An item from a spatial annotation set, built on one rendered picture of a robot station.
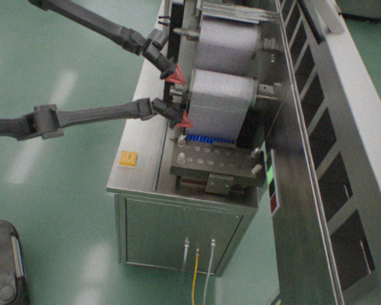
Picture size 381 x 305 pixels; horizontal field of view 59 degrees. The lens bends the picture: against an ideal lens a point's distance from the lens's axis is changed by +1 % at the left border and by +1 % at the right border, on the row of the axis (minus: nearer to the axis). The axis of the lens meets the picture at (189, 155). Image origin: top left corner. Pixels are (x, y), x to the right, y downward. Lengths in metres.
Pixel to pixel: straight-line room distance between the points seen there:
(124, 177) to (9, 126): 0.53
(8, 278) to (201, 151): 1.20
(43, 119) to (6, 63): 2.61
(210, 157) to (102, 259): 1.15
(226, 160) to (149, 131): 0.45
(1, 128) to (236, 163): 0.87
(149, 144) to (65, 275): 1.05
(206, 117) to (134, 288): 1.22
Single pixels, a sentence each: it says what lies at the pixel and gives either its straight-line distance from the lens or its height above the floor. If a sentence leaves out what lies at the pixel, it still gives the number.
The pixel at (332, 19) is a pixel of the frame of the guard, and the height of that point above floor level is 1.69.
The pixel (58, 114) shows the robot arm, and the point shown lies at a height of 1.28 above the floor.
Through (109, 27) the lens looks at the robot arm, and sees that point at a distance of 1.36.
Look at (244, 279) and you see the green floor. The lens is 2.32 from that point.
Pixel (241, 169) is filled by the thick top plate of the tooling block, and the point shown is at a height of 1.03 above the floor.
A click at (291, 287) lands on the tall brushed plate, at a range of 0.99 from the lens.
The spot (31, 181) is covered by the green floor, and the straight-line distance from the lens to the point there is 2.67.
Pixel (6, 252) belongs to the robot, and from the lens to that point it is 2.14.
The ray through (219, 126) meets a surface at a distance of 1.45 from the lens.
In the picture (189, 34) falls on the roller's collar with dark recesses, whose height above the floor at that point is 1.34.
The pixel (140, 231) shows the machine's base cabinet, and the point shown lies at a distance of 1.74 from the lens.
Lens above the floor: 2.09
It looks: 49 degrees down
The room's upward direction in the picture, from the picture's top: 12 degrees clockwise
